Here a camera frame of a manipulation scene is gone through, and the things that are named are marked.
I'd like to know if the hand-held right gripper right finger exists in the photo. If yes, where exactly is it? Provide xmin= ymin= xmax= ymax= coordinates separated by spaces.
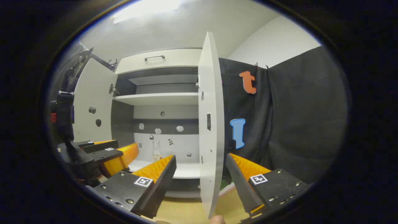
xmin=226 ymin=153 xmax=308 ymax=218

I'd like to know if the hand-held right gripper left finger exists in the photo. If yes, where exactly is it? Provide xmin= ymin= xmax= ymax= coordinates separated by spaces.
xmin=93 ymin=155 xmax=177 ymax=219

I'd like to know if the clear glass bottle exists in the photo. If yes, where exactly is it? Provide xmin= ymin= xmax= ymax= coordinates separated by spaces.
xmin=151 ymin=140 xmax=163 ymax=162

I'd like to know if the white cabinet door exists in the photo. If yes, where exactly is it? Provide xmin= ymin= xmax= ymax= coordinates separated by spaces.
xmin=73 ymin=58 xmax=118 ymax=143
xmin=198 ymin=31 xmax=225 ymax=219

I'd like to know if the white cabinet shelf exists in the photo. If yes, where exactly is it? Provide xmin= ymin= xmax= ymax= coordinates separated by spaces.
xmin=113 ymin=92 xmax=199 ymax=106

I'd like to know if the white cabinet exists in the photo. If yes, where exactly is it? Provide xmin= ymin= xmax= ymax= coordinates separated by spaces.
xmin=73 ymin=31 xmax=225 ymax=219

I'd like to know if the black backdrop cloth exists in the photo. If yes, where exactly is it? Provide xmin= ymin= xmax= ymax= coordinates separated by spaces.
xmin=218 ymin=45 xmax=348 ymax=184

